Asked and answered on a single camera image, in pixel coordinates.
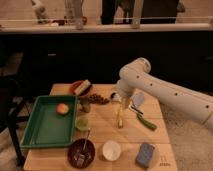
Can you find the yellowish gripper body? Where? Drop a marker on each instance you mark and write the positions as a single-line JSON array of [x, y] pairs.
[[125, 103]]

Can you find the bunch of dark grapes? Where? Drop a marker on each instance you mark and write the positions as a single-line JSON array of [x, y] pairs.
[[95, 99]]

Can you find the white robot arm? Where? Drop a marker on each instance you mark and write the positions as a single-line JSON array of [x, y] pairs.
[[135, 75]]

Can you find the small metal cup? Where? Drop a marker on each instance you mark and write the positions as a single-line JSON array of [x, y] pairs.
[[86, 107]]

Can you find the white cup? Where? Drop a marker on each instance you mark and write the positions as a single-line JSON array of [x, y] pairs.
[[111, 150]]

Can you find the grey blue cloth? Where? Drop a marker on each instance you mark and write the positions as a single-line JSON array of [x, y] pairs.
[[138, 99]]

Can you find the bread slice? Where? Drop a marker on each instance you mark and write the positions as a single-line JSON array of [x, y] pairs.
[[82, 87]]

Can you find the blue sponge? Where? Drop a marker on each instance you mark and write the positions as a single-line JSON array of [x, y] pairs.
[[145, 154]]

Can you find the peach fruit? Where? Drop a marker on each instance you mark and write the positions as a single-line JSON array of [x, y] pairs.
[[62, 109]]

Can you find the dark brown bowl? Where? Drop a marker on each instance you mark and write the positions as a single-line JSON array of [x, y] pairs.
[[75, 149]]

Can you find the metal spoon in bowl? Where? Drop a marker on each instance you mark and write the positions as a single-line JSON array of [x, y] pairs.
[[81, 157]]

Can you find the green plastic tray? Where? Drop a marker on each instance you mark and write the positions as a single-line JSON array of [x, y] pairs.
[[48, 129]]

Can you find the black chair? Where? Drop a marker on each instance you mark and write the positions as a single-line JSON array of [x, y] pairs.
[[9, 114]]

